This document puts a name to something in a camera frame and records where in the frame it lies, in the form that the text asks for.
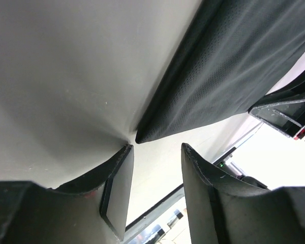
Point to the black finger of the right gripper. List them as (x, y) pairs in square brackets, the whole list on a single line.
[(284, 109)]

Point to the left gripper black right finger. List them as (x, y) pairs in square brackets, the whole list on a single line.
[(224, 209)]

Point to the black t shirt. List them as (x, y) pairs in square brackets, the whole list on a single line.
[(232, 54)]

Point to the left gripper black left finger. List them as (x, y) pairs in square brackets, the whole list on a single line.
[(91, 208)]

